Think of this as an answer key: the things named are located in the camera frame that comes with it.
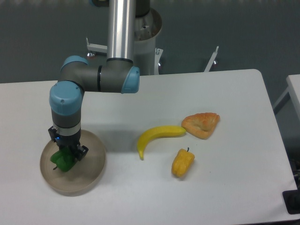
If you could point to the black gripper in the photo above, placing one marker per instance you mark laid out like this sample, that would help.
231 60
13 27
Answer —
63 141

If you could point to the green toy pepper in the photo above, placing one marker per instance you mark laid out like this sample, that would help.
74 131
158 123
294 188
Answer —
63 159

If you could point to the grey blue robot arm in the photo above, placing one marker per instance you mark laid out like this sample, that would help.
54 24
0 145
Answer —
119 75

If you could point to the beige round plate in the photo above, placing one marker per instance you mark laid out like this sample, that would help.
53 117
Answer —
83 176

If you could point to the yellow toy pepper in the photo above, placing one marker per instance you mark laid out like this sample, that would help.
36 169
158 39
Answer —
182 162

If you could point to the yellow toy banana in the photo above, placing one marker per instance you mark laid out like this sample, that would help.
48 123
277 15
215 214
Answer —
155 133

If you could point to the toy pastry bread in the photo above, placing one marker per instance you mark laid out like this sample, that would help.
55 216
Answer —
201 125

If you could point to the black device at edge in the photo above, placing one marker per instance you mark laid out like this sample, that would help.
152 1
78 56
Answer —
292 201

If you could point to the white side table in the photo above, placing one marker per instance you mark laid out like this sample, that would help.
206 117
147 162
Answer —
292 92

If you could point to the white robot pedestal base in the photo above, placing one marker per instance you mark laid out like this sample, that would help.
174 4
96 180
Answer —
135 41

